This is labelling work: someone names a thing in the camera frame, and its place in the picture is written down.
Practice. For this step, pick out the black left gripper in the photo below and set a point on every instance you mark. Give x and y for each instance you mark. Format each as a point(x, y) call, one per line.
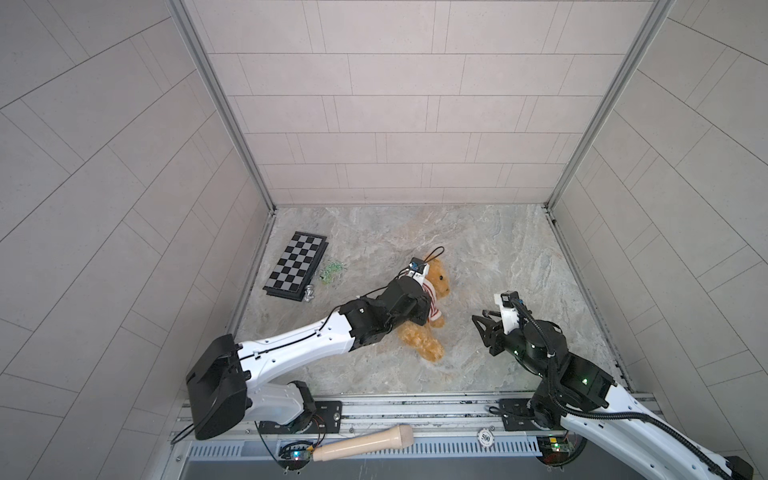
point(421, 306)

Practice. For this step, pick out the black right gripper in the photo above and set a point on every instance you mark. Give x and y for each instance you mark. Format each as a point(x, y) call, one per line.
point(492, 335)

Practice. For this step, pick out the knitted american flag sweater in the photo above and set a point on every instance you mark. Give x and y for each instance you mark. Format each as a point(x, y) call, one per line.
point(434, 312)

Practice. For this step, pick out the tan plush teddy bear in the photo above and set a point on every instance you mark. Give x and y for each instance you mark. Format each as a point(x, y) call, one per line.
point(421, 338)

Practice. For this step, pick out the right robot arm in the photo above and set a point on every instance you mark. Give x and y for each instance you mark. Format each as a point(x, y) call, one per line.
point(578, 396)

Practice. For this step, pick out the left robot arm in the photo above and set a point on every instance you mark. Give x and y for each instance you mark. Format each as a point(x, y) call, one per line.
point(233, 382)

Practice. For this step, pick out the clear bag of green bricks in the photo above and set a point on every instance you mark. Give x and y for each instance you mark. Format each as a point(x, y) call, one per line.
point(331, 272)

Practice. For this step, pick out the silver foil wrapped item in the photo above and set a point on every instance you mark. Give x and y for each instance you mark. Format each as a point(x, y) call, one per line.
point(309, 293)

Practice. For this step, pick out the folded black white chessboard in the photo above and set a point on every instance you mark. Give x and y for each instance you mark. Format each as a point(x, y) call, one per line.
point(296, 266)

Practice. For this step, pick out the right green circuit board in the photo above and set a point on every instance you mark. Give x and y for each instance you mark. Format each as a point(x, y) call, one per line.
point(555, 450)

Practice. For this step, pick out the green circuit board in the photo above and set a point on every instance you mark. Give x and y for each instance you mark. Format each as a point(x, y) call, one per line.
point(555, 450)
point(295, 456)

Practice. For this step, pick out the left green circuit board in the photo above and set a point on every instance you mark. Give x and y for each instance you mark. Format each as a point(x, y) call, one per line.
point(295, 456)

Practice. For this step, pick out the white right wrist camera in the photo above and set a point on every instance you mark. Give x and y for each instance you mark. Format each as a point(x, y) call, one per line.
point(509, 311)

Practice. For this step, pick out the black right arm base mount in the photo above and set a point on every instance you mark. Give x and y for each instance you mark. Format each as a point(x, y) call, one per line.
point(528, 411)

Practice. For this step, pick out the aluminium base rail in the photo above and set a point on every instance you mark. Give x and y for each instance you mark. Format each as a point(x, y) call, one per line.
point(444, 426)

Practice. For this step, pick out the beige cylindrical handle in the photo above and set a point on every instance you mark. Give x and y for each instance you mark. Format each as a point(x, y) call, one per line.
point(395, 438)

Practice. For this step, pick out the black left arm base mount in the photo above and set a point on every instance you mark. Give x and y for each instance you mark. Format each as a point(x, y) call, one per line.
point(318, 414)

